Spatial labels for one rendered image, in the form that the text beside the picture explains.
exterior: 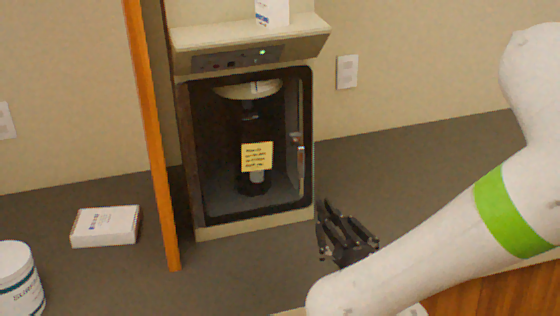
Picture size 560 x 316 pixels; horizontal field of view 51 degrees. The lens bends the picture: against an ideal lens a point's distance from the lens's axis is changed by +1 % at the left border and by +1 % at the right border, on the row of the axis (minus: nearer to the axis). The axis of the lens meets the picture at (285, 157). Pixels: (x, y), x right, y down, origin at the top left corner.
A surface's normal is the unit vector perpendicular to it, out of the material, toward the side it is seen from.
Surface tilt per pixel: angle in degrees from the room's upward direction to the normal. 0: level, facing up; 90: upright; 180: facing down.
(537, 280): 90
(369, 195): 0
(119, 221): 0
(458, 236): 72
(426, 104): 90
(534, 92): 58
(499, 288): 90
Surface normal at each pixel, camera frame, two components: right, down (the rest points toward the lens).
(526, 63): -0.76, -0.33
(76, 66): 0.29, 0.49
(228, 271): -0.03, -0.85
